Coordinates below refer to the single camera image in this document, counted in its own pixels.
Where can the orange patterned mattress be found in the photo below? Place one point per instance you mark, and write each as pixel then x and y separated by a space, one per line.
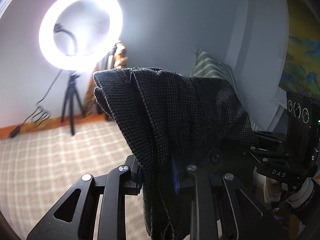
pixel 5 132

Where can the orange printed scarf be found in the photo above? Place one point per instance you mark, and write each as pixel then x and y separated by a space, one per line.
pixel 121 55

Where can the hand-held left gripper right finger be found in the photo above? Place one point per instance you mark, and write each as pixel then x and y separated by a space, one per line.
pixel 175 172

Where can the dark grey pants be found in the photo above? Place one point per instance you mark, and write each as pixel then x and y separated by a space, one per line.
pixel 180 110

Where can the green striped pillow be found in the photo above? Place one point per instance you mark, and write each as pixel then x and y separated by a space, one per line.
pixel 212 65

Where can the white patterned paper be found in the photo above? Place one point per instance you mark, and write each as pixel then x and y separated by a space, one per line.
pixel 280 97

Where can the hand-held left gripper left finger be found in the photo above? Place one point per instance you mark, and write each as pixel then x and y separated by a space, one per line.
pixel 130 177

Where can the small black tripod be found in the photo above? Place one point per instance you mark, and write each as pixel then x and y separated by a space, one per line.
pixel 72 97

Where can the checked beige bed blanket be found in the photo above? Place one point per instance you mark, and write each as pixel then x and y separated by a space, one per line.
pixel 50 160

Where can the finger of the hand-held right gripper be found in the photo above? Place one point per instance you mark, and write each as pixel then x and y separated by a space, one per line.
pixel 271 137
pixel 277 171

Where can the colourful landscape wall painting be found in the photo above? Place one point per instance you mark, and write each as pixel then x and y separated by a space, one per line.
pixel 302 62

